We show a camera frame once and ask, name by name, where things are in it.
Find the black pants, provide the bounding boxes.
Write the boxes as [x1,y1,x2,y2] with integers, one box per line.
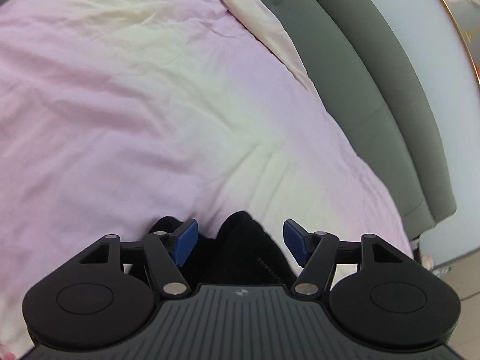
[148,210,302,286]

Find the pink floral duvet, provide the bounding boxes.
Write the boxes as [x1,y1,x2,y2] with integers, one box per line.
[1,0,410,356]

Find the grey upholstered headboard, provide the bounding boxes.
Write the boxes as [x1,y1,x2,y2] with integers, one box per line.
[260,0,456,239]

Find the cream pillow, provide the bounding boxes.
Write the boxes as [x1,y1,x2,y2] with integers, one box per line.
[221,0,317,94]

